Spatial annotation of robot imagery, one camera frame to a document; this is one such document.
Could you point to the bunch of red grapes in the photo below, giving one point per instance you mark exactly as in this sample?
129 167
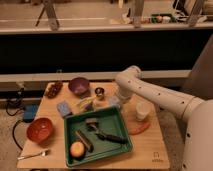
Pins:
54 90

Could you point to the purple bowl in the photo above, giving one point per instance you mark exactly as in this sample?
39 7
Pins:
79 85

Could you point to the green plastic tray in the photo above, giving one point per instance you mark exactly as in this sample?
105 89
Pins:
103 132

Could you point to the blue sponge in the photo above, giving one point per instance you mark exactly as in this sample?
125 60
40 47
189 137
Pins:
64 109

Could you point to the white cup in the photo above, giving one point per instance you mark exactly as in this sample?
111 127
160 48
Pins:
142 110

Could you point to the orange carrot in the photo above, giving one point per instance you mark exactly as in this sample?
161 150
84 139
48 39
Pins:
140 129

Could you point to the grey small block in tray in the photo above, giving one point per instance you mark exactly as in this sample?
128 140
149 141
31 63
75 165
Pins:
92 123

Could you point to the blue box on floor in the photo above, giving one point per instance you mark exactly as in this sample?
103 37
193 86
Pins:
30 113

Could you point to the yellow round fruit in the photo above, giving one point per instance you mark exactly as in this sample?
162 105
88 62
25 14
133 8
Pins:
77 149

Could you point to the small metal cup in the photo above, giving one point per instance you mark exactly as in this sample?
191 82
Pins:
100 93

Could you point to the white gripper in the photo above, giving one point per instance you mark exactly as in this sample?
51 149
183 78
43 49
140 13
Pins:
122 99

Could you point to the red bowl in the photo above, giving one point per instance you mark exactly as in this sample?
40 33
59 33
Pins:
39 130

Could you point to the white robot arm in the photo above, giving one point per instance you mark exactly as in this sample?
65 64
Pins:
196 112

